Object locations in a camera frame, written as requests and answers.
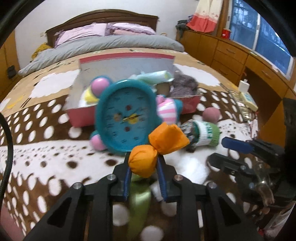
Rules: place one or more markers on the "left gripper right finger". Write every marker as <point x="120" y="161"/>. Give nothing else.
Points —
<point x="161" y="177"/>

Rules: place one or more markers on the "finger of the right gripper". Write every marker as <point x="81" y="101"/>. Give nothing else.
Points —
<point x="236" y="145"/>
<point x="222" y="162"/>

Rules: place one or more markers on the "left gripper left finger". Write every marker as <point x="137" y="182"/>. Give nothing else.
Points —
<point x="127" y="180"/>

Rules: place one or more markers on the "orange fabric flower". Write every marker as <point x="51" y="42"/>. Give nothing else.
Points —
<point x="163" y="140"/>

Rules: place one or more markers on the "dark patterned pouch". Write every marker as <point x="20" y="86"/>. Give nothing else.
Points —
<point x="191" y="130"/>

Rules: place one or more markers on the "pink makeup sponge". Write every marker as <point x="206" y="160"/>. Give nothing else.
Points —
<point x="211" y="115"/>

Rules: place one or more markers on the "beige makeup sponge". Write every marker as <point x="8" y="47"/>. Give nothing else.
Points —
<point x="163" y="88"/>

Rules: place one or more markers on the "purple knit sock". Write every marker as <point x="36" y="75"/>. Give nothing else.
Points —
<point x="183" y="85"/>

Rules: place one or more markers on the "light blue sock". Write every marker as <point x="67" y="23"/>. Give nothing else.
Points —
<point x="155" y="78"/>

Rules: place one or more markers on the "yellow sponge block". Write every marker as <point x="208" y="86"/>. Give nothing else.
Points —
<point x="89" y="97"/>

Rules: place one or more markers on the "metal spring clip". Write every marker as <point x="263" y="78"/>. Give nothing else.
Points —
<point x="264" y="184"/>

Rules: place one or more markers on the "pink striped teal toy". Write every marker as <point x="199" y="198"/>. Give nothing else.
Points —
<point x="169" y="109"/>

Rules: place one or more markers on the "teal alarm clock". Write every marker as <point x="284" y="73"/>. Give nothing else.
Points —
<point x="124" y="117"/>

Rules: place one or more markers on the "white charger box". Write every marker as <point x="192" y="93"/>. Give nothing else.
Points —
<point x="243" y="88"/>

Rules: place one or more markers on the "wooden dresser cabinet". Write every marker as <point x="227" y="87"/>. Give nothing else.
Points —
<point x="267" y="86"/>

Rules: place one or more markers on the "brown polka dot blanket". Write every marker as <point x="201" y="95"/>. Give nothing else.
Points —
<point x="50" y="154"/>

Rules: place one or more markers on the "pink cardboard shoe box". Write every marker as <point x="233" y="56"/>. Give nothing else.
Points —
<point x="97" y="73"/>

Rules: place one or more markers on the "red cup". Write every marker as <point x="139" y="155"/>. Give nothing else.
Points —
<point x="226" y="34"/>

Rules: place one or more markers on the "dark clothes pile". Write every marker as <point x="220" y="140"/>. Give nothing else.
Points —
<point x="181" y="26"/>

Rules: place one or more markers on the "right lilac pillow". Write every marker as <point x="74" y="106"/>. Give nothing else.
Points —
<point x="128" y="29"/>

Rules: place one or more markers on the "lilac pillow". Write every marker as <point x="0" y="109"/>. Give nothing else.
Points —
<point x="128" y="29"/>
<point x="94" y="29"/>

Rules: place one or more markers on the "white red curtain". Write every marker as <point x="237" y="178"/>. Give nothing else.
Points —
<point x="206" y="16"/>

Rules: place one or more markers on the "dark wooden headboard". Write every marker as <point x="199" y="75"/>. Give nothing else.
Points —
<point x="101" y="16"/>

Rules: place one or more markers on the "left lilac pillow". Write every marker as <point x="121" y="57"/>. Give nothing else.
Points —
<point x="94" y="29"/>

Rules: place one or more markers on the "grey duvet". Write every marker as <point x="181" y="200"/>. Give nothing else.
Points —
<point x="94" y="43"/>

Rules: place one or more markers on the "yellow knitted cloth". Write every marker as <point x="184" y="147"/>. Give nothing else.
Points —
<point x="40" y="49"/>

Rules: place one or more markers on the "black bag on wardrobe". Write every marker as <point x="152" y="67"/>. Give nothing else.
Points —
<point x="11" y="72"/>

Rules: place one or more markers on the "wooden wardrobe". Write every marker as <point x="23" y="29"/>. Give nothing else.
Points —
<point x="8" y="58"/>

